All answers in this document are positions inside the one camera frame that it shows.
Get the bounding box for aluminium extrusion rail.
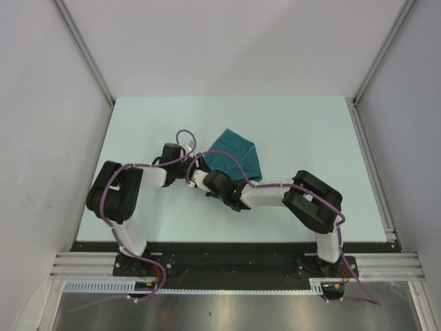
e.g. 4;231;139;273
349;98;441;331

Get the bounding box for right aluminium frame post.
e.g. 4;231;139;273
351;0;418;106

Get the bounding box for teal satin napkin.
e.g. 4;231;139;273
203;128;263;182

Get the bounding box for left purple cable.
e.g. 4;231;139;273
103;129;199;259

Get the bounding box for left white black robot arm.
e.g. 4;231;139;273
86;140;196;276

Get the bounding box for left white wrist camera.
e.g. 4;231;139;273
182;140;196;154

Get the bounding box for left aluminium frame post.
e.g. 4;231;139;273
50;0;116;109

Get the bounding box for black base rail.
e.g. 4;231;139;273
70;241;401;300

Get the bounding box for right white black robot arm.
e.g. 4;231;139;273
197;170;345;277

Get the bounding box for aluminium frame post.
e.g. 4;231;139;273
50;0;116;109
351;0;418;106

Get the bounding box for white slotted cable duct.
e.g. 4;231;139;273
63;279;331;296

